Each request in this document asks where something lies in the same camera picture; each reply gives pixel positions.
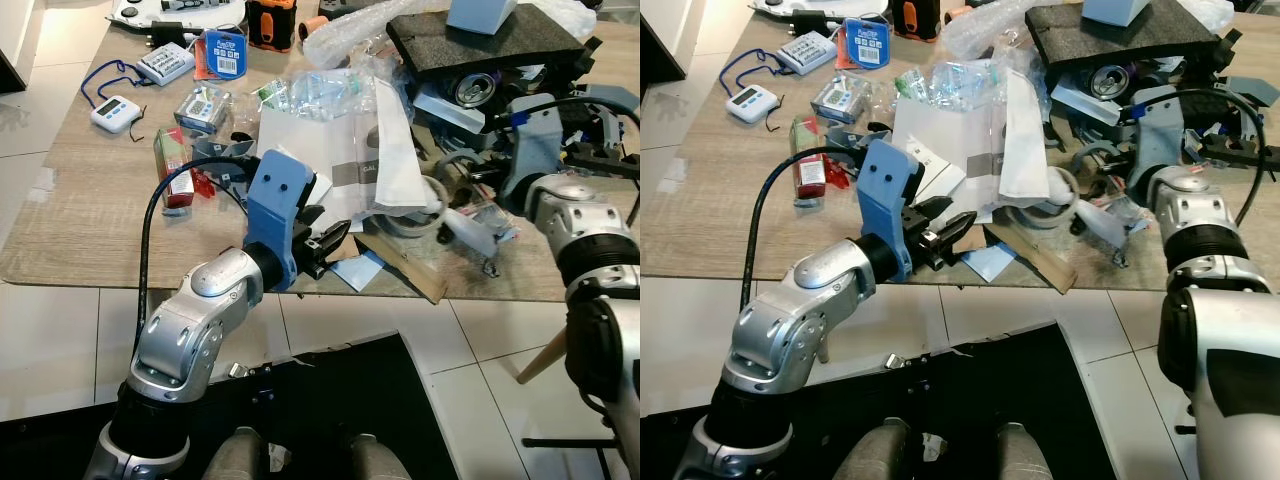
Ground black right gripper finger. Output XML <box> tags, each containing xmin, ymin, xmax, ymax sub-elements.
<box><xmin>572</xmin><ymin>145</ymin><xmax>641</xmax><ymax>183</ymax></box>
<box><xmin>1200</xmin><ymin>134</ymin><xmax>1280</xmax><ymax>171</ymax></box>

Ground light blue paper sheet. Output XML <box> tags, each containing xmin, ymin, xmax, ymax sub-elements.
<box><xmin>966</xmin><ymin>243</ymin><xmax>1017</xmax><ymax>284</ymax></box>
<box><xmin>334</xmin><ymin>250</ymin><xmax>387</xmax><ymax>294</ymax></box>

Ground white paper bag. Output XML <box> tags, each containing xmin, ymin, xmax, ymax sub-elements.
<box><xmin>257</xmin><ymin>75</ymin><xmax>442</xmax><ymax>223</ymax></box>
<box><xmin>892</xmin><ymin>68</ymin><xmax>1053</xmax><ymax>213</ymax></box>

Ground wooden stick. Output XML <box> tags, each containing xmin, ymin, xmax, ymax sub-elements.
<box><xmin>982</xmin><ymin>220</ymin><xmax>1078</xmax><ymax>294</ymax></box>
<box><xmin>354</xmin><ymin>230</ymin><xmax>449</xmax><ymax>305</ymax></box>

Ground clear tape roll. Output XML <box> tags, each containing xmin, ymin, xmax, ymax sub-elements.
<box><xmin>384</xmin><ymin>174</ymin><xmax>453</xmax><ymax>240</ymax></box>
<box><xmin>1020</xmin><ymin>165</ymin><xmax>1081</xmax><ymax>231</ymax></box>

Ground black furniture corner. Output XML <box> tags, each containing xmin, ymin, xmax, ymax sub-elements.
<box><xmin>0</xmin><ymin>44</ymin><xmax>28</xmax><ymax>96</ymax></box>
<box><xmin>640</xmin><ymin>14</ymin><xmax>688</xmax><ymax>87</ymax></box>

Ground silver drink can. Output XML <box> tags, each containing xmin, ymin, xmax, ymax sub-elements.
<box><xmin>454</xmin><ymin>71</ymin><xmax>500</xmax><ymax>109</ymax></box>
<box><xmin>1088</xmin><ymin>63</ymin><xmax>1133</xmax><ymax>101</ymax></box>

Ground wooden table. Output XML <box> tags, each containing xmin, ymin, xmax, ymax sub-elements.
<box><xmin>640</xmin><ymin>0</ymin><xmax>1280</xmax><ymax>295</ymax></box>
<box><xmin>0</xmin><ymin>0</ymin><xmax>641</xmax><ymax>305</ymax></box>

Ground crumpled clear plastic bottles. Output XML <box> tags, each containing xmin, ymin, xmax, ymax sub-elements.
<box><xmin>893</xmin><ymin>58</ymin><xmax>1036</xmax><ymax>109</ymax></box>
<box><xmin>255</xmin><ymin>66</ymin><xmax>401</xmax><ymax>119</ymax></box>

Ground black foam pad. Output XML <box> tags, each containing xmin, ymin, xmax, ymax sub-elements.
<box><xmin>386</xmin><ymin>9</ymin><xmax>592</xmax><ymax>87</ymax></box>
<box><xmin>1024</xmin><ymin>0</ymin><xmax>1233</xmax><ymax>76</ymax></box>

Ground red carton box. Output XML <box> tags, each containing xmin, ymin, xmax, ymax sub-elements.
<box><xmin>789</xmin><ymin>115</ymin><xmax>831</xmax><ymax>201</ymax></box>
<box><xmin>152</xmin><ymin>127</ymin><xmax>197</xmax><ymax>210</ymax></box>

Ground small grey packaged box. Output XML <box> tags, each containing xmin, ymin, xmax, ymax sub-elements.
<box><xmin>174</xmin><ymin>84</ymin><xmax>234</xmax><ymax>136</ymax></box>
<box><xmin>810</xmin><ymin>74</ymin><xmax>871</xmax><ymax>125</ymax></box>

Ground grey-blue plastic box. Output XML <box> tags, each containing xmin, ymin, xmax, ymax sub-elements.
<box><xmin>446</xmin><ymin>0</ymin><xmax>519</xmax><ymax>37</ymax></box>
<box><xmin>1080</xmin><ymin>0</ymin><xmax>1151</xmax><ymax>28</ymax></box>

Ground white digital timer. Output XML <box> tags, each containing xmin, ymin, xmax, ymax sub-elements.
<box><xmin>89</xmin><ymin>95</ymin><xmax>138</xmax><ymax>135</ymax></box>
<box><xmin>726</xmin><ymin>84</ymin><xmax>777</xmax><ymax>125</ymax></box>

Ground black floor mat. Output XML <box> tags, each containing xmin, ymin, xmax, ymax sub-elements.
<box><xmin>640</xmin><ymin>322</ymin><xmax>1121</xmax><ymax>480</ymax></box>
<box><xmin>0</xmin><ymin>333</ymin><xmax>461</xmax><ymax>480</ymax></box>

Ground blue card blister pack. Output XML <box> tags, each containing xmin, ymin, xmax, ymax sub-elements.
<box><xmin>838</xmin><ymin>17</ymin><xmax>892</xmax><ymax>71</ymax></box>
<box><xmin>196</xmin><ymin>29</ymin><xmax>250</xmax><ymax>82</ymax></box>

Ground clear plastic bag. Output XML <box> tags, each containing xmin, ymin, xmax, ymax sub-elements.
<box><xmin>940</xmin><ymin>0</ymin><xmax>1091</xmax><ymax>63</ymax></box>
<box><xmin>302</xmin><ymin>0</ymin><xmax>461</xmax><ymax>71</ymax></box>

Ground orange black power tool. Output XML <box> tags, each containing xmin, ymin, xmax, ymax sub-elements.
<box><xmin>245</xmin><ymin>0</ymin><xmax>299</xmax><ymax>53</ymax></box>
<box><xmin>890</xmin><ymin>0</ymin><xmax>941</xmax><ymax>43</ymax></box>

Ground wooden table leg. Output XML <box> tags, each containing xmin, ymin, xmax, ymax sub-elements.
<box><xmin>514</xmin><ymin>324</ymin><xmax>572</xmax><ymax>387</ymax></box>

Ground grey left robot leg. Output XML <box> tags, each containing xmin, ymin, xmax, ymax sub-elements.
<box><xmin>832</xmin><ymin>417</ymin><xmax>909</xmax><ymax>480</ymax></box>
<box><xmin>203</xmin><ymin>427</ymin><xmax>267</xmax><ymax>480</ymax></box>

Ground grey robot leg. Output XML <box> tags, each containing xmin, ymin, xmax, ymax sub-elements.
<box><xmin>203</xmin><ymin>427</ymin><xmax>267</xmax><ymax>480</ymax></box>
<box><xmin>344</xmin><ymin>432</ymin><xmax>413</xmax><ymax>480</ymax></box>
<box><xmin>832</xmin><ymin>417</ymin><xmax>909</xmax><ymax>480</ymax></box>
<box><xmin>985</xmin><ymin>421</ymin><xmax>1061</xmax><ymax>480</ymax></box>

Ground grey right robot leg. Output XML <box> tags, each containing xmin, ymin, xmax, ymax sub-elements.
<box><xmin>344</xmin><ymin>432</ymin><xmax>413</xmax><ymax>480</ymax></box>
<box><xmin>985</xmin><ymin>421</ymin><xmax>1061</xmax><ymax>480</ymax></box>

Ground white flat device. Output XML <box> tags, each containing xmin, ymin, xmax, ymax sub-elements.
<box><xmin>750</xmin><ymin>0</ymin><xmax>861</xmax><ymax>18</ymax></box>
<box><xmin>108</xmin><ymin>0</ymin><xmax>247</xmax><ymax>28</ymax></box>

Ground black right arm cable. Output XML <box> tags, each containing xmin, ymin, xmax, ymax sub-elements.
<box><xmin>1120</xmin><ymin>87</ymin><xmax>1267</xmax><ymax>227</ymax></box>
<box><xmin>484</xmin><ymin>94</ymin><xmax>641</xmax><ymax>133</ymax></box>

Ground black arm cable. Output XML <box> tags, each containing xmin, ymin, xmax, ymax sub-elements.
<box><xmin>484</xmin><ymin>94</ymin><xmax>641</xmax><ymax>133</ymax></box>
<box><xmin>744</xmin><ymin>147</ymin><xmax>873</xmax><ymax>313</ymax></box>
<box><xmin>1120</xmin><ymin>87</ymin><xmax>1267</xmax><ymax>227</ymax></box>
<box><xmin>134</xmin><ymin>155</ymin><xmax>263</xmax><ymax>353</ymax></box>

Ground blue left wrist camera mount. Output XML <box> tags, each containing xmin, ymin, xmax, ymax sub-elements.
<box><xmin>855</xmin><ymin>139</ymin><xmax>927</xmax><ymax>283</ymax></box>
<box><xmin>243</xmin><ymin>150</ymin><xmax>317</xmax><ymax>293</ymax></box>

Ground grey-blue right wrist camera mount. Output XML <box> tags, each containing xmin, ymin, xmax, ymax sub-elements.
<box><xmin>498</xmin><ymin>94</ymin><xmax>567</xmax><ymax>216</ymax></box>
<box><xmin>1128</xmin><ymin>85</ymin><xmax>1188</xmax><ymax>207</ymax></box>

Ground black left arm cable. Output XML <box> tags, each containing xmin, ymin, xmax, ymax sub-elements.
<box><xmin>134</xmin><ymin>155</ymin><xmax>263</xmax><ymax>353</ymax></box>
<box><xmin>744</xmin><ymin>147</ymin><xmax>873</xmax><ymax>313</ymax></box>

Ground blue lanyard cord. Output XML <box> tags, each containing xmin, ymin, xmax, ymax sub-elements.
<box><xmin>717</xmin><ymin>47</ymin><xmax>791</xmax><ymax>95</ymax></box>
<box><xmin>80</xmin><ymin>59</ymin><xmax>149</xmax><ymax>105</ymax></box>

